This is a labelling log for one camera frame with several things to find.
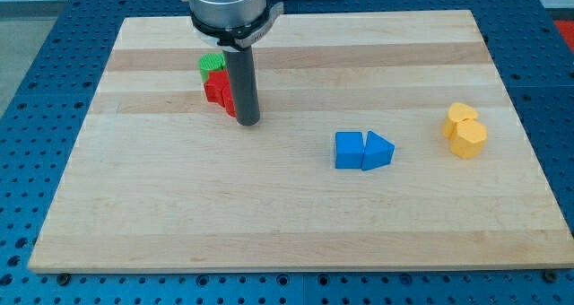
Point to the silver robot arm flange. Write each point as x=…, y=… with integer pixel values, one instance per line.
x=233, y=25

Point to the blue cube block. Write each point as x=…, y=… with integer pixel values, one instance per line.
x=349, y=150

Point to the blue triangle block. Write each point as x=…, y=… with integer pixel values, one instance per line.
x=378, y=152

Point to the red block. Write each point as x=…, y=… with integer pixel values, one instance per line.
x=217, y=90

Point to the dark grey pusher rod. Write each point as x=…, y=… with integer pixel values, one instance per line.
x=243, y=85

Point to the wooden board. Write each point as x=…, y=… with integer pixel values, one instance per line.
x=162, y=181

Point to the green cylinder block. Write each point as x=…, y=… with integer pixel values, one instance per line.
x=209, y=63

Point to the yellow heart block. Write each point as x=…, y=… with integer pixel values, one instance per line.
x=457, y=112

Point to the yellow hexagon block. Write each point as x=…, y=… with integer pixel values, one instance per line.
x=468, y=139

